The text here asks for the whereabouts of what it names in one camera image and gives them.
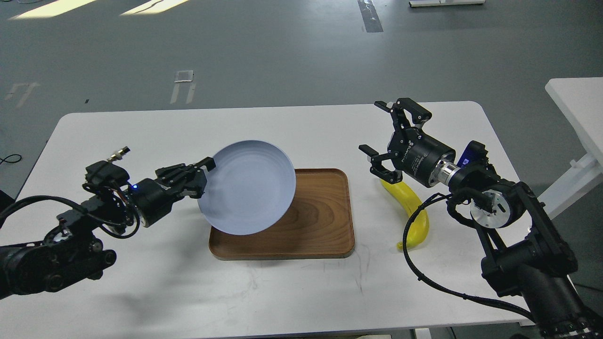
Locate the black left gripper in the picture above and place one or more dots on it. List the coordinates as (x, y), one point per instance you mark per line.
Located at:
(154, 198)

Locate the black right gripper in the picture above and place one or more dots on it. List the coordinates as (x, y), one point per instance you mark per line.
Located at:
(410, 150)

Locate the light blue plate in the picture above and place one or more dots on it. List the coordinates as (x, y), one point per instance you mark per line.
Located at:
(250, 189)

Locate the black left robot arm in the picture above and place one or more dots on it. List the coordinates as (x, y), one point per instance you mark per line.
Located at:
(71, 252)

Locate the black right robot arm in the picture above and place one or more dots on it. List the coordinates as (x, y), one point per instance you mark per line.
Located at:
(527, 263)

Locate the wooden tray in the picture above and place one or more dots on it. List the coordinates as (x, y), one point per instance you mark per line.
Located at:
(318, 224)

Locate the white table base far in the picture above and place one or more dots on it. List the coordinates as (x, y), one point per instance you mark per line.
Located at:
(436, 3)

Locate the white side table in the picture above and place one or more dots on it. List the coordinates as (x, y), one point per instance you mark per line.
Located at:
(581, 102)

